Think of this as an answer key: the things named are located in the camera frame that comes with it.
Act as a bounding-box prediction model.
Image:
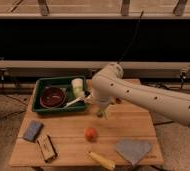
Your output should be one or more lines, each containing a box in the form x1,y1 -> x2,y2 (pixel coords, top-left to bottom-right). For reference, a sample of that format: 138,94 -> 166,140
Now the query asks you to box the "brown pine cone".
112,98 -> 121,104

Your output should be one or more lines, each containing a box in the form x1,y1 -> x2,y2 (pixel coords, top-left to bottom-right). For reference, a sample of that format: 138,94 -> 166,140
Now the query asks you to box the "white plastic spoon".
64,97 -> 88,108

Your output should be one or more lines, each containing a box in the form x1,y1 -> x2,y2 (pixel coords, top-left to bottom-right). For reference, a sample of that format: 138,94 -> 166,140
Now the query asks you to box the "green plastic bin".
32,76 -> 87,115

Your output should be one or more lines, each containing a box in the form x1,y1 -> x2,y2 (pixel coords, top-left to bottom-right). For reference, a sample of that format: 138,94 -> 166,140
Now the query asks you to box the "dark red bowl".
39,87 -> 66,108

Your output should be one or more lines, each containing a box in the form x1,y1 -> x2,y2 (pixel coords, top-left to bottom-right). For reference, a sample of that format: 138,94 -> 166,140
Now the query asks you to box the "brown rectangular box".
37,135 -> 57,163

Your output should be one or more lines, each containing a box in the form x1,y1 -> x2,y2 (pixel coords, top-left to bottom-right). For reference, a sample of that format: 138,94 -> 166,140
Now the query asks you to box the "red tomato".
84,128 -> 98,142

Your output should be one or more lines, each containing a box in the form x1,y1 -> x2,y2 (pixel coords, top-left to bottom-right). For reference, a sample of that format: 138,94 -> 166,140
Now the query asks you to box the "grey folded cloth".
115,139 -> 152,166

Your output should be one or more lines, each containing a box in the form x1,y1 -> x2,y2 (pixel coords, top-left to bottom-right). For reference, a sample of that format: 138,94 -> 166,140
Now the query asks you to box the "pale green cup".
71,78 -> 83,97

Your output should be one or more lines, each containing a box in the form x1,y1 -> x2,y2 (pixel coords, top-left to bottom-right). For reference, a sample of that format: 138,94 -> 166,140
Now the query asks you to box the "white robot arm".
92,63 -> 190,128

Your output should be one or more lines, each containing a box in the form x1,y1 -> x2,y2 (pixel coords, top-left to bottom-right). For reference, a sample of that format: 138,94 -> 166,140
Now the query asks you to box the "blue sponge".
23,120 -> 43,142

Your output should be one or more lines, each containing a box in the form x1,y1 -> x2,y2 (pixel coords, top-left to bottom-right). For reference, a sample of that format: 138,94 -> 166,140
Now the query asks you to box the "black hanging cable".
117,9 -> 145,64

